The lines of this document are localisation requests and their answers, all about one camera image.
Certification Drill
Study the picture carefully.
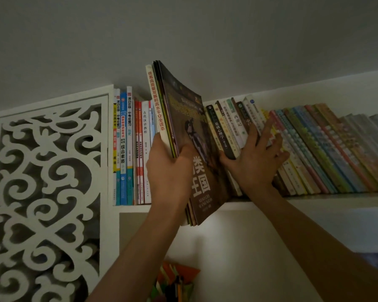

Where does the person's right hand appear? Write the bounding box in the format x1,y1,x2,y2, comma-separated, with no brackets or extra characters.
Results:
220,117,291,200

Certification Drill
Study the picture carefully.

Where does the white bookshelf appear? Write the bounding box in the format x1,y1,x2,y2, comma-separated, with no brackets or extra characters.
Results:
108,69,378,302

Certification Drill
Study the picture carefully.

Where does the dark magazine bird print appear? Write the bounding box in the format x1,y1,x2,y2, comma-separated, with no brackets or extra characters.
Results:
157,60,233,226

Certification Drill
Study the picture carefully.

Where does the row of shelved books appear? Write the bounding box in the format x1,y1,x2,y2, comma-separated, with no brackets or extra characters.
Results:
113,86,378,206

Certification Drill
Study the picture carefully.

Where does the person's left hand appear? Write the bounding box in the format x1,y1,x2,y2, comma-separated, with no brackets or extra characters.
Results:
146,133,199,211

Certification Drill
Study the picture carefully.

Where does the white carved lattice panel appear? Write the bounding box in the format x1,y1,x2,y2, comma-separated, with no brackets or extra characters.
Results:
0,84,115,302

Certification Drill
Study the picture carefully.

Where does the person's right forearm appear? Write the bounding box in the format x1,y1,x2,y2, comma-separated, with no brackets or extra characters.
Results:
249,188,378,302

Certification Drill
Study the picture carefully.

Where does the colourful stationery bundle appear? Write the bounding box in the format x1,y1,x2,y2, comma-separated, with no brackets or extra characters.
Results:
148,260,201,302

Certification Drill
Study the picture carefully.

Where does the person's left forearm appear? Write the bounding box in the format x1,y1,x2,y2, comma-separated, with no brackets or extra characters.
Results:
87,198,189,302

